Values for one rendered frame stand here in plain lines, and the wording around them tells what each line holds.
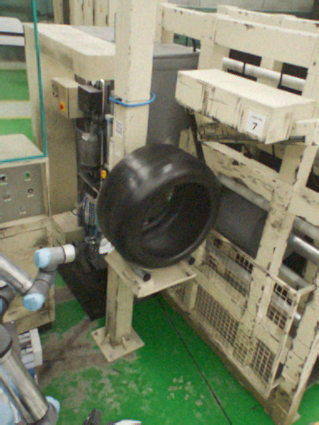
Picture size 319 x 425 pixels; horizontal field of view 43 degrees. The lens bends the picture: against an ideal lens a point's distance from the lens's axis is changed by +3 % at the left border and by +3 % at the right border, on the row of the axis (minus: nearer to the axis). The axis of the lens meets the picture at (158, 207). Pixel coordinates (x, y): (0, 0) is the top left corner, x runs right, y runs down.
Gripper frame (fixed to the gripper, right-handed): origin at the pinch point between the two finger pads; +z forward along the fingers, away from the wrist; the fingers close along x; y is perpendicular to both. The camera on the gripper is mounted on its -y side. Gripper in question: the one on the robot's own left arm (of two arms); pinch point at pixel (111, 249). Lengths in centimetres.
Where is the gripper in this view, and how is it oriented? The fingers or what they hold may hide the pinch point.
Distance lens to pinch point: 190.0
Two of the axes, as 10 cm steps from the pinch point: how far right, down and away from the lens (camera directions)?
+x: -5.6, -4.6, 6.9
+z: 8.0, -1.0, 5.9
